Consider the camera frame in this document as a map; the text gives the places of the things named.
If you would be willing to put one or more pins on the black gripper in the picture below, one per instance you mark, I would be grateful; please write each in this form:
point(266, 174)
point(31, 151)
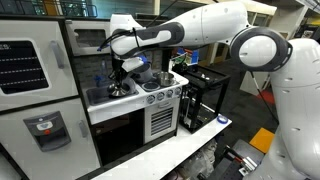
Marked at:
point(118, 68)

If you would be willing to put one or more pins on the silver pot lid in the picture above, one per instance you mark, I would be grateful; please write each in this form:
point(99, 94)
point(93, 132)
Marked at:
point(118, 92)

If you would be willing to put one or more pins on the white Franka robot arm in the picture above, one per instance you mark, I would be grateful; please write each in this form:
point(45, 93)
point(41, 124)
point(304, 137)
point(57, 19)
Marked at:
point(213, 23)

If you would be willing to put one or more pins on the grey toy pot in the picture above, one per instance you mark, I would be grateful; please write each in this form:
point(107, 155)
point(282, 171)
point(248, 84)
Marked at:
point(145, 75)

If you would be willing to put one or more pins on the grey toy sink basin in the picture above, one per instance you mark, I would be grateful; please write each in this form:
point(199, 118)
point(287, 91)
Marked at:
point(95, 97)

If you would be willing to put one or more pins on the silver pot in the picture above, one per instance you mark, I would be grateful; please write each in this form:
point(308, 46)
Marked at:
point(165, 80)

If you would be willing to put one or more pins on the silver toy faucet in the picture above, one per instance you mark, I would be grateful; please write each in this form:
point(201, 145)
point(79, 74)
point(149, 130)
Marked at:
point(103, 68)

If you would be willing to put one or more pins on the white toy kitchen unit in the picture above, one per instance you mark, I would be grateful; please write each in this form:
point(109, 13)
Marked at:
point(110, 113)

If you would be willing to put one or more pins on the round black stove burner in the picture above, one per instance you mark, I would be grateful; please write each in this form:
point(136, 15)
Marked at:
point(150, 86)

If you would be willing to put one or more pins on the silver stove knob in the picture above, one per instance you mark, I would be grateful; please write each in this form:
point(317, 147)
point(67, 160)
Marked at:
point(169, 93)
point(150, 99)
point(178, 91)
point(160, 96)

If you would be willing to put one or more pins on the silver toy microwave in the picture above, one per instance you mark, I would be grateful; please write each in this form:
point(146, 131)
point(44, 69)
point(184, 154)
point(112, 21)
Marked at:
point(86, 46)

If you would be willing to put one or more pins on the white toy oven door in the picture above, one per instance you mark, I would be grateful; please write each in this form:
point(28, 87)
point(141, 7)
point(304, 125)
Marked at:
point(161, 121)

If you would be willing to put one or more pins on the white fridge door with window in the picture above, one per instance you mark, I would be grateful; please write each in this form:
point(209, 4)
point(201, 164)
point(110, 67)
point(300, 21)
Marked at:
point(61, 83)

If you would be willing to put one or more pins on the grey toy water dispenser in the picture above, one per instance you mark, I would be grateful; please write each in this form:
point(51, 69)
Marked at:
point(46, 131)

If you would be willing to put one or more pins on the blue tape roll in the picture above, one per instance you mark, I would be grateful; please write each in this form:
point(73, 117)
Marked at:
point(222, 119)

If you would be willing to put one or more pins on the clear plastic bag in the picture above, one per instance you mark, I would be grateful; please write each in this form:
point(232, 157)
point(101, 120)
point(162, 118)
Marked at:
point(200, 160)

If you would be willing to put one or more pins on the white fridge door with dispenser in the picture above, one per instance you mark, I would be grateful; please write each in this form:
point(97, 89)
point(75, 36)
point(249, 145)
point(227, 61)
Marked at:
point(20, 156)

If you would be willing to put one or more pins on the white cabinet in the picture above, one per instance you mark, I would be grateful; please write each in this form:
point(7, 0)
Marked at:
point(245, 85)

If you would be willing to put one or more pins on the red floor mat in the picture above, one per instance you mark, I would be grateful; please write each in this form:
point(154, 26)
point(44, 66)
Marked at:
point(266, 97)

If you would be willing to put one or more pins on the metal table clamp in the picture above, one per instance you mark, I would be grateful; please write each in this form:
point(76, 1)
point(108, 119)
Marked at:
point(245, 163)

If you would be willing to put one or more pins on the orange floor square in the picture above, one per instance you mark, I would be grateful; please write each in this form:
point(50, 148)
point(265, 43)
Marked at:
point(263, 140)

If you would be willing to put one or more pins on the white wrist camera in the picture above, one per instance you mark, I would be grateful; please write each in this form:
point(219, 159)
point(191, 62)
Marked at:
point(133, 63)

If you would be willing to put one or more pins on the black metal frame stand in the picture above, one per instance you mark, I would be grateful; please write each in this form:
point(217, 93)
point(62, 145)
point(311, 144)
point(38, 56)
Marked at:
point(196, 100)

